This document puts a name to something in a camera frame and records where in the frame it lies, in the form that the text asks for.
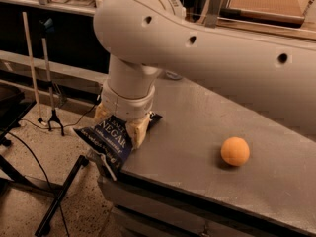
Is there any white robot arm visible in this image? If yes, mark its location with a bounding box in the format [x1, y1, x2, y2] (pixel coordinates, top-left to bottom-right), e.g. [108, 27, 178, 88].
[93, 0, 316, 138]

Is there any black floor cable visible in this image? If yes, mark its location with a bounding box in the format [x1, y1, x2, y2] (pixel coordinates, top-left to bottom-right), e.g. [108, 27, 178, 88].
[6, 86, 103, 237]

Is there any black metal floor frame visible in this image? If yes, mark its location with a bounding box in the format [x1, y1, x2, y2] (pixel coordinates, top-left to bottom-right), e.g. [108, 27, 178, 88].
[0, 84, 90, 237]

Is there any black tripod stand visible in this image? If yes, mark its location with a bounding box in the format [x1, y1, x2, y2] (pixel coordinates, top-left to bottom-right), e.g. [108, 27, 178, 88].
[40, 18, 64, 135]

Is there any clear water bottle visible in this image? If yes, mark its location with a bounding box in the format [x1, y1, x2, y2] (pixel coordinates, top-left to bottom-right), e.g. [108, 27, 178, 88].
[166, 71, 182, 80]

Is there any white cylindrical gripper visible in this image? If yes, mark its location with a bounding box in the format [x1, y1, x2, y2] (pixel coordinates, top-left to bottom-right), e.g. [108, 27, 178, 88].
[94, 82, 155, 149]

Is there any grey metal shelf rail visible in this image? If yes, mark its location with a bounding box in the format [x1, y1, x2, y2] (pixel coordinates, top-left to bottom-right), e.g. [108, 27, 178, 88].
[0, 0, 316, 41]

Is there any blue chip bag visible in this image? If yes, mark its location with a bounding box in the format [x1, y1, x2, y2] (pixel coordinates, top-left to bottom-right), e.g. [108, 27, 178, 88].
[74, 112, 162, 181]

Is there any grey table base frame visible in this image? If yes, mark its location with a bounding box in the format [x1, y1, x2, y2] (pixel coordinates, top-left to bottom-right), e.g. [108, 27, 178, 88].
[87, 148, 316, 237]

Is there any orange ball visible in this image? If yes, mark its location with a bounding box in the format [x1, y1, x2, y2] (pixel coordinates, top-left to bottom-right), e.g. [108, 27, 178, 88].
[220, 137, 250, 167]

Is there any white wooden stick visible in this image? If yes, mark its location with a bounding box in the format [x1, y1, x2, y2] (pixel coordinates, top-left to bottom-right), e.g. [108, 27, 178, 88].
[22, 12, 47, 127]

